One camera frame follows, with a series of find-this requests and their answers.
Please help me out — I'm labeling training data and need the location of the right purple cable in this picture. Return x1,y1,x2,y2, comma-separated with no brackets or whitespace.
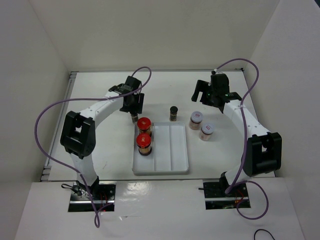
212,57,270,221

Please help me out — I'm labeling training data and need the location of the black lid pepper bottle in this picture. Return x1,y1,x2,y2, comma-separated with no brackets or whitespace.
169,106,178,122
130,113,139,124

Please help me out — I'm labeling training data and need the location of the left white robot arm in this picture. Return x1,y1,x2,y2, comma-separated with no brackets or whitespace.
60,76,144,200

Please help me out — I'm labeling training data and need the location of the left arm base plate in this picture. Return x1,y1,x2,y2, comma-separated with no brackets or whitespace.
61,183,116,213

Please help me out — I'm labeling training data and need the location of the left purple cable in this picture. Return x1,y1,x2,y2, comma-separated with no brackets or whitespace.
34,66,153,229

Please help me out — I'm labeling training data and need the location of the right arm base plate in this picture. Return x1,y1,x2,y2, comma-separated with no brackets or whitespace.
198,181,251,210

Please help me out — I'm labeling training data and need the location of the black cable on floor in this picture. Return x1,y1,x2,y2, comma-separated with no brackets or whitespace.
254,228,276,240

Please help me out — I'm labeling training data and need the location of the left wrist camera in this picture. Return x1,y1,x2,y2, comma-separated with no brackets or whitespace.
108,83,133,95

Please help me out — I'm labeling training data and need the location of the red lid sauce jar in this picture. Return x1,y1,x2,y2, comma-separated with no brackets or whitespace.
136,133,152,156
136,117,152,137

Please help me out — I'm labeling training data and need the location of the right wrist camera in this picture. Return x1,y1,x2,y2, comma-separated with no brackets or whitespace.
211,68,225,75

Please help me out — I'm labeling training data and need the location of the purple cable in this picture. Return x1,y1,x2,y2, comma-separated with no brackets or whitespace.
212,57,270,221
34,66,153,229

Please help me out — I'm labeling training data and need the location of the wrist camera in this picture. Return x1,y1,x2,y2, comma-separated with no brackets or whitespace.
108,83,133,95
211,68,225,75

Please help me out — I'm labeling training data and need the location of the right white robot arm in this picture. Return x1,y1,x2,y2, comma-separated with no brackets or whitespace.
191,72,282,197

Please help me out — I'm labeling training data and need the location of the white lid spice jar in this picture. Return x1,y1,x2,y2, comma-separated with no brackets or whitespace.
189,111,204,130
199,122,215,141

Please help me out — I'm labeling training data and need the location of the white divided tray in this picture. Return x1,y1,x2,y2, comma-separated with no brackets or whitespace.
132,121,189,176

